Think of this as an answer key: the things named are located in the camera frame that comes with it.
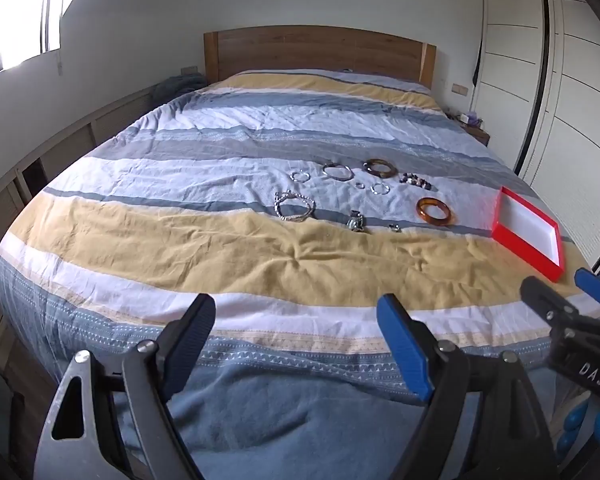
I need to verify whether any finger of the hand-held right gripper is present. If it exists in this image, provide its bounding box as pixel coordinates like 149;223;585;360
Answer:
574;267;600;307
520;275;583;333

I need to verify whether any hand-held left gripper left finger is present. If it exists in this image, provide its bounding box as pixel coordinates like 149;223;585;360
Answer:
32;292;217;480

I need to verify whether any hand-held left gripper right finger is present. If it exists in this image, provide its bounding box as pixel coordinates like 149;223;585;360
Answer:
376;294;563;480

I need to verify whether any red jewelry box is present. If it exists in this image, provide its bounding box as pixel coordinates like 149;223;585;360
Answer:
491;186;566;282

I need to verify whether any amber bangle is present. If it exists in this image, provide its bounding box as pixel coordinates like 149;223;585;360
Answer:
415;198;453;225

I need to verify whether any silver chain bracelet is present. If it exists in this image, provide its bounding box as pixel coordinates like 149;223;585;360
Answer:
274;190;317;223

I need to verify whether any beaded bracelet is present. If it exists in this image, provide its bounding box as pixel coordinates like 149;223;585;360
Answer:
399;172;433;191

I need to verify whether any person's right hand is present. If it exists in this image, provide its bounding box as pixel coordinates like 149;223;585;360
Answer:
555;399;600;463

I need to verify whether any wooden nightstand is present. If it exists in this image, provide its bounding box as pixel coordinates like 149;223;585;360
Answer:
462;122;491;147

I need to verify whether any dark brown bangle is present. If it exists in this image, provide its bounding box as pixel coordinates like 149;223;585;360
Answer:
363;158;397;178

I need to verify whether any thin silver bangle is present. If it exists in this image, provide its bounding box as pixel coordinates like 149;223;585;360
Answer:
322;161;355;181

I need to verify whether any white wardrobe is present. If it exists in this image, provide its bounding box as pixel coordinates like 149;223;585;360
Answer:
480;0;600;271

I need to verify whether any striped bed with duvet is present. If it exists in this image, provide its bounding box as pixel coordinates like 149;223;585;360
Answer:
0;69;600;480

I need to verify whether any grey-blue cloth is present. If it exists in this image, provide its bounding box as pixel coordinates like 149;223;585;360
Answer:
152;74;207;107

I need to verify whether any wooden headboard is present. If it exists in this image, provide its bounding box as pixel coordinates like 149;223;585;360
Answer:
203;26;437;96

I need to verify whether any window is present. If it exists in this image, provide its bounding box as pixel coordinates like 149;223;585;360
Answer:
0;0;63;81

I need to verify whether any low wall cabinet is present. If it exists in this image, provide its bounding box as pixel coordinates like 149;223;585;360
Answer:
0;85;156;361

